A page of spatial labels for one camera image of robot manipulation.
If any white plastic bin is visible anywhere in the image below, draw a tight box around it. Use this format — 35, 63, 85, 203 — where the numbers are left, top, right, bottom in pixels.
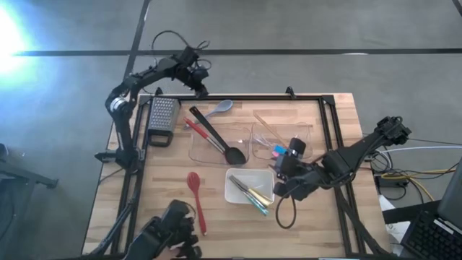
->
224, 167, 276, 205

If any clear plastic bin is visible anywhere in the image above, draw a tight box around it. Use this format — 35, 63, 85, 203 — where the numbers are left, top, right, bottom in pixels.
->
250, 121, 313, 162
187, 124, 253, 168

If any thin black floor cable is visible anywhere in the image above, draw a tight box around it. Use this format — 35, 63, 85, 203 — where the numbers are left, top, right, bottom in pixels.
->
409, 136, 462, 147

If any black chair base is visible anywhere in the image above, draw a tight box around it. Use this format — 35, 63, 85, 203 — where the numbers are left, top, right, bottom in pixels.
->
0, 142, 59, 191

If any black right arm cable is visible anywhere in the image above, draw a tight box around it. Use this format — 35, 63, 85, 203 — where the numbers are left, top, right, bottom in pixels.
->
275, 182, 298, 230

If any gold knife green handle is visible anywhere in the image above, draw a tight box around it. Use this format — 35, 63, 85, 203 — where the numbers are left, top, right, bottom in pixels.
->
236, 182, 271, 217

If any yellow cable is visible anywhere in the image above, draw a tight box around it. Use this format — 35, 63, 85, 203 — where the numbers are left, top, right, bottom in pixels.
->
381, 168, 458, 202

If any black power adapter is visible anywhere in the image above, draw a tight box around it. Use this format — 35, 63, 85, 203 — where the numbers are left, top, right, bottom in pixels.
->
377, 175, 411, 189

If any red spatula steel shaft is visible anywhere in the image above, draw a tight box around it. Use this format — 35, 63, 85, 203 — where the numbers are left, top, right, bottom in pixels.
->
183, 117, 228, 155

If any knife teal patterned white handle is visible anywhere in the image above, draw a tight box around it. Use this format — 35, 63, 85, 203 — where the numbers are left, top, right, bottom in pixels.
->
234, 180, 268, 214

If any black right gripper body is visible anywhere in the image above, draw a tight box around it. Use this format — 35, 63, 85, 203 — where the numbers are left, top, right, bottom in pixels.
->
287, 158, 328, 202

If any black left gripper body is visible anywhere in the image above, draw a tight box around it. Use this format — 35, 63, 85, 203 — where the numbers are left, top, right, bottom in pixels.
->
175, 45, 211, 90

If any black aluminium table frame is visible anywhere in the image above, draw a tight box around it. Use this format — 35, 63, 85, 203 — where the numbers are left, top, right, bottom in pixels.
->
110, 93, 396, 258

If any white cable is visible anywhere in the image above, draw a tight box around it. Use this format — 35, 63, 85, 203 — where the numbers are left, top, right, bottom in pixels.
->
382, 144, 462, 155

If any metal box grater black handle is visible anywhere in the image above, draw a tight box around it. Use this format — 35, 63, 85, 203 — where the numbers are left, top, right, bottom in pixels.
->
145, 95, 181, 147

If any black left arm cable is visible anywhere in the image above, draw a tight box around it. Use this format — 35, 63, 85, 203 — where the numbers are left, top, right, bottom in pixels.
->
150, 30, 212, 72

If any knife cream handle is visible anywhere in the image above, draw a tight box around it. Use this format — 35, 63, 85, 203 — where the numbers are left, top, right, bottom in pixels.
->
248, 186, 275, 208

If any red slotted silicone spoon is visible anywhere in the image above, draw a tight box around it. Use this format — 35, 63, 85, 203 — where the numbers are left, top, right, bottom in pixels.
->
186, 170, 209, 236

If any black laptop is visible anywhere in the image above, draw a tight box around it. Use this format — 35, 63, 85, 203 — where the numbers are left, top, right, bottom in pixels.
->
400, 157, 462, 260

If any grey silicone spoon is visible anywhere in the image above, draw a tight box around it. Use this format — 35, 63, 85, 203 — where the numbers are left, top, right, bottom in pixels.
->
183, 98, 235, 130

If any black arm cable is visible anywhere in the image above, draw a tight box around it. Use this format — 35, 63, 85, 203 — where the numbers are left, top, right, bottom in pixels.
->
150, 30, 212, 72
275, 182, 298, 230

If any white paper sheet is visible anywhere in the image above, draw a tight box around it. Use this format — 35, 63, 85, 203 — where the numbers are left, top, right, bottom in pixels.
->
378, 194, 412, 256

